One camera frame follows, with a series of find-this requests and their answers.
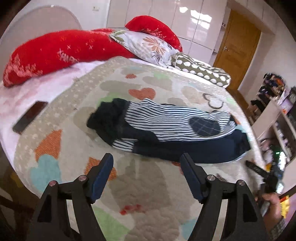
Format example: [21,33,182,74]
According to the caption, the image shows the navy striped pants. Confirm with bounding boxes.
[86,98,251,164]

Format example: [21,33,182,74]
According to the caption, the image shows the person's right hand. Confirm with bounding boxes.
[261,193,282,232]

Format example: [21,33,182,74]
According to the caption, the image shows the white TV cabinet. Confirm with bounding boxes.
[252,100,295,192]

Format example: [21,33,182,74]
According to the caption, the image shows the dark table clock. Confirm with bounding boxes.
[288,86,296,105]

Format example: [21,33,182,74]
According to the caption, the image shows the cluttered shoe rack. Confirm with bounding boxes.
[248,73,285,125]

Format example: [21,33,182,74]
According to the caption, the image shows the black smartphone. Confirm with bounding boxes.
[12,101,48,135]

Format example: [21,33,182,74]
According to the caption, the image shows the olive hedgehog bolster pillow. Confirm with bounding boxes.
[171,52,231,88]

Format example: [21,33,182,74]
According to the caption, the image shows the white bed sheet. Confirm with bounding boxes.
[0,58,110,167]

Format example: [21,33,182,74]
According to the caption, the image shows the wooden door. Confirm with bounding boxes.
[214,10,261,91]

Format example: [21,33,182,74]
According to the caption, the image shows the red fuzzy pillow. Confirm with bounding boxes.
[3,29,135,87]
[125,16,183,52]

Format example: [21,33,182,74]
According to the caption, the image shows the white wardrobe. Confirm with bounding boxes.
[107,0,227,65]

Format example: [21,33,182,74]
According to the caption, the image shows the floral white pillow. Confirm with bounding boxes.
[109,30,179,67]

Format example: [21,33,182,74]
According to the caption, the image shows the white headboard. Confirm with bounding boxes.
[1,6,82,75]

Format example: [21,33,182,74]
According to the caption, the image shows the purple picture frame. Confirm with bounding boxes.
[280,97,293,114]

